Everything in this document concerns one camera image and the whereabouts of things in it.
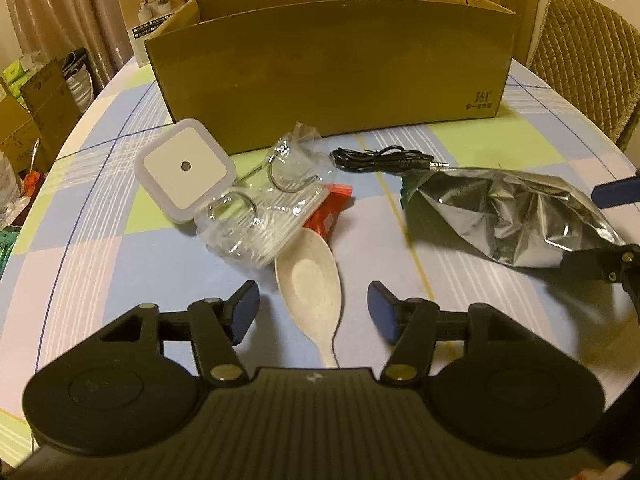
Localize red sachet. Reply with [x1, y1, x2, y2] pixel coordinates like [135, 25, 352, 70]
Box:
[302, 183, 354, 238]

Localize chair with quilted cover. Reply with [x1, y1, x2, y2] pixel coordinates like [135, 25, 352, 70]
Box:
[525, 0, 640, 153]

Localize white plastic bag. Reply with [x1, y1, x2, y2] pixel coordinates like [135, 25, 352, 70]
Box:
[0, 152, 33, 231]

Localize beige plastic spoon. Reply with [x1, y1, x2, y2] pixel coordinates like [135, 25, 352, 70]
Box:
[274, 227, 345, 368]

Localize brown cardboard box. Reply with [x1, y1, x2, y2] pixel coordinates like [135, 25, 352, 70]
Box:
[144, 0, 518, 156]

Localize checkered cloth desktop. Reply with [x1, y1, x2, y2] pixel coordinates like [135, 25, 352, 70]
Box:
[0, 52, 640, 466]

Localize black audio cable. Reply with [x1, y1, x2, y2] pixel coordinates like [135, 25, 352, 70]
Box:
[330, 146, 451, 173]

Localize white square night light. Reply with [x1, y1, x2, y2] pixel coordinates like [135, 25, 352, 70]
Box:
[134, 118, 236, 223]

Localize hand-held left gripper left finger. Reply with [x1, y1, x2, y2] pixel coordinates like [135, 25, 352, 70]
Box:
[100, 280, 261, 386]

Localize green wipes pack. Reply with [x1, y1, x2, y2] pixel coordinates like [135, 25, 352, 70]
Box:
[0, 227, 21, 281]

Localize cardboard carton with white flaps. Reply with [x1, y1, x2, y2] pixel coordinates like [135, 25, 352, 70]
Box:
[0, 77, 43, 171]

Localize orange handle screwdriver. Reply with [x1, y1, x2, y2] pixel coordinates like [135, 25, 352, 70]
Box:
[22, 137, 43, 196]

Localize clear bag of hooks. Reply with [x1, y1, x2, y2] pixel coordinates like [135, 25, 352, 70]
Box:
[196, 121, 337, 270]

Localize dark brown cardboard carton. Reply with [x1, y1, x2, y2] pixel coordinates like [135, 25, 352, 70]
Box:
[20, 57, 83, 161]

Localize white picture box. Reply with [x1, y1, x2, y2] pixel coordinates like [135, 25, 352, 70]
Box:
[116, 0, 182, 68]

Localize green tissue packs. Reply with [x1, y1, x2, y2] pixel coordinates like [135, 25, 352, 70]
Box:
[2, 57, 36, 96]

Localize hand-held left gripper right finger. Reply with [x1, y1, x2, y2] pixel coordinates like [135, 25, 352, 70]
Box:
[367, 281, 521, 383]

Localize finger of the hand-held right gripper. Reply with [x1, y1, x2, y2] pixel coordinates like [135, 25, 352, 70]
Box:
[591, 170, 640, 209]
[555, 244, 640, 311]

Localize silver foil bag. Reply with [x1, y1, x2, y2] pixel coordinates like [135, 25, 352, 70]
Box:
[400, 165, 626, 271]

